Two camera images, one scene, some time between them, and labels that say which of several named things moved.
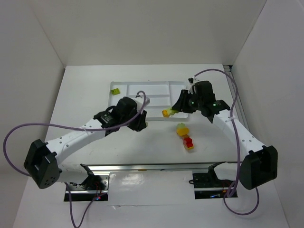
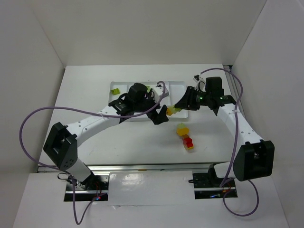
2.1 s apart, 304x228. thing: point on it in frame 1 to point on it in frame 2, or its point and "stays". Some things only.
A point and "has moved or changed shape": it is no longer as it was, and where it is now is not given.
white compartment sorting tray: [162, 95] stays
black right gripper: [183, 101] to [190, 98]
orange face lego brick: [165, 113] has moved or changed shape
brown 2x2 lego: [185, 136] stays
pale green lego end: [172, 112] has moved or changed shape
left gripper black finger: [139, 123] to [159, 118]
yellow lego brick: [182, 131] stays
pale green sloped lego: [181, 125] stays
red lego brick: [187, 142] stays
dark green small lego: [115, 91] stays
